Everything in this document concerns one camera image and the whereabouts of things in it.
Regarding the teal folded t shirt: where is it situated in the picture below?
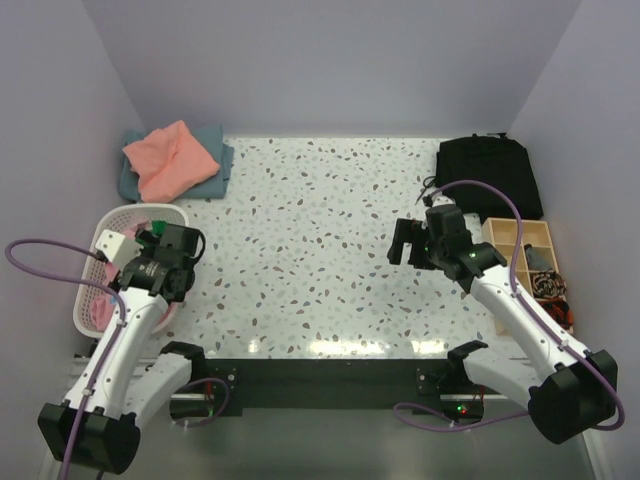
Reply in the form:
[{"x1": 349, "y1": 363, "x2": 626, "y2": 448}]
[{"x1": 118, "y1": 120, "x2": 234, "y2": 203}]

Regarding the wooden compartment tray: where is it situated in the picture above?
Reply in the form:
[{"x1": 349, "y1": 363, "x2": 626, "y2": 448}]
[{"x1": 480, "y1": 217, "x2": 574, "y2": 336}]

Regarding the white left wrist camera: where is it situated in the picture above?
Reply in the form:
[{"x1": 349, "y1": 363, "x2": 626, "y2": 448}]
[{"x1": 95, "y1": 230, "x2": 142, "y2": 270}]

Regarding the patterned black item in tray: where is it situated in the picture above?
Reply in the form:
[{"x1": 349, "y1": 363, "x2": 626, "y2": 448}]
[{"x1": 531, "y1": 270, "x2": 567, "y2": 300}]

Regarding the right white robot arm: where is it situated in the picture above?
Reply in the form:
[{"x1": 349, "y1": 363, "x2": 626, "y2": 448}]
[{"x1": 387, "y1": 205, "x2": 623, "y2": 444}]

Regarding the black folded garment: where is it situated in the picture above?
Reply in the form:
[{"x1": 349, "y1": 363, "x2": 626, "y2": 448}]
[{"x1": 435, "y1": 135, "x2": 543, "y2": 220}]

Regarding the white plastic laundry basket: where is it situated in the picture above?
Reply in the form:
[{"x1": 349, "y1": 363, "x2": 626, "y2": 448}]
[{"x1": 73, "y1": 203, "x2": 191, "y2": 338}]

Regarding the green t shirt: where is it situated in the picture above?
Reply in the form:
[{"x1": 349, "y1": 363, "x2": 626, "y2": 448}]
[{"x1": 150, "y1": 220, "x2": 167, "y2": 237}]

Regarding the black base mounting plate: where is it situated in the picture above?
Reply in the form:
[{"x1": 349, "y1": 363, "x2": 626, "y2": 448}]
[{"x1": 207, "y1": 359, "x2": 492, "y2": 420}]

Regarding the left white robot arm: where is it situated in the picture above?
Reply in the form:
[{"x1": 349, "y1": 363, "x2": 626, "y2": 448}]
[{"x1": 38, "y1": 224, "x2": 207, "y2": 479}]

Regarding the orange black item in tray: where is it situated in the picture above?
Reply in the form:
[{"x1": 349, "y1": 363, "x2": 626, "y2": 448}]
[{"x1": 539, "y1": 298, "x2": 574, "y2": 331}]

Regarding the salmon folded t shirt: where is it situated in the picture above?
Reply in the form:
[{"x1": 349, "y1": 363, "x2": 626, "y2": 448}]
[{"x1": 122, "y1": 120, "x2": 221, "y2": 203}]

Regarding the grey item in tray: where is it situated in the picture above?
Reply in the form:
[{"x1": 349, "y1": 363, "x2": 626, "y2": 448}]
[{"x1": 524, "y1": 244, "x2": 553, "y2": 271}]

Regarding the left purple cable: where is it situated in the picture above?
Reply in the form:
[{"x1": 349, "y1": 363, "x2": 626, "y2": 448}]
[{"x1": 4, "y1": 238, "x2": 126, "y2": 480}]

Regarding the pink t shirt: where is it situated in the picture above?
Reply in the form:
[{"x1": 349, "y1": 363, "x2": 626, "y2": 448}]
[{"x1": 90, "y1": 222, "x2": 176, "y2": 332}]

